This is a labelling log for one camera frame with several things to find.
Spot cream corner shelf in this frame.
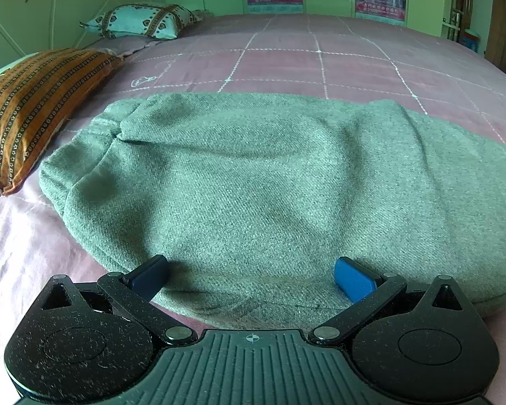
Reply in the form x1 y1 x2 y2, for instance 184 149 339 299
445 0 465 43

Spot grey-green pants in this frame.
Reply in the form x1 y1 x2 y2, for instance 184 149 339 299
38 92 506 330

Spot white brown patterned pillow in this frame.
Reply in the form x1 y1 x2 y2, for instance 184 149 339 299
79 3 203 41

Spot white floral pillow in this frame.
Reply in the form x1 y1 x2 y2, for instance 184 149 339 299
0 55 30 81

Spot pink checked bedsheet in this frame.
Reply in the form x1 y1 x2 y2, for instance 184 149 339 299
0 12 506 405

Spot orange striped pillow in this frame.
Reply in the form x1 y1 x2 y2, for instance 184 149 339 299
0 48 125 197

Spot blue red box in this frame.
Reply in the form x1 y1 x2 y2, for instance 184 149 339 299
461 29 481 53

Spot cream headboard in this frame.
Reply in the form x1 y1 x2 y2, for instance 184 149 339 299
0 0 165 81

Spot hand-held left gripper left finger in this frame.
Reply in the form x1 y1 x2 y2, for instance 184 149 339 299
36 255 195 344

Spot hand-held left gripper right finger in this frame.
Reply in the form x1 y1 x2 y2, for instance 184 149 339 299
309 256 473 344

